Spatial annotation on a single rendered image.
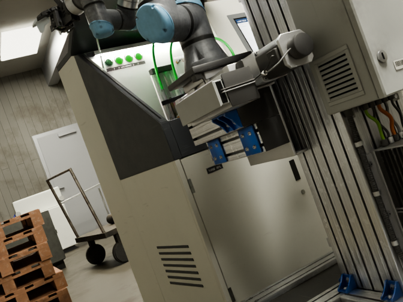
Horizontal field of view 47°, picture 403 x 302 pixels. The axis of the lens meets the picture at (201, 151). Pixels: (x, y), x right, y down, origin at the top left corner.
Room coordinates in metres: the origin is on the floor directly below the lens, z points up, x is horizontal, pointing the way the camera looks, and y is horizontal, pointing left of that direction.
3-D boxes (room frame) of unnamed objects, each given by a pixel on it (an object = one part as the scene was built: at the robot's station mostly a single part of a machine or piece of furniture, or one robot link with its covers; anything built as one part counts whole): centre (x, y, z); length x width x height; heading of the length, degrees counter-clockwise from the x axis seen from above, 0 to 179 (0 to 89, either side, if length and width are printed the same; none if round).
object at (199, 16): (1.54, -0.11, 1.20); 0.13 x 0.12 x 0.14; 141
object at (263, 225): (2.06, -0.17, 0.44); 0.65 x 0.02 x 0.68; 124
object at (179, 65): (2.62, -0.09, 1.20); 0.13 x 0.03 x 0.31; 124
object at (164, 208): (2.30, -0.01, 0.39); 0.70 x 0.58 x 0.79; 124
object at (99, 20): (1.62, 0.16, 1.34); 0.11 x 0.08 x 0.11; 141
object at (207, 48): (1.55, -0.11, 1.09); 0.15 x 0.15 x 0.10
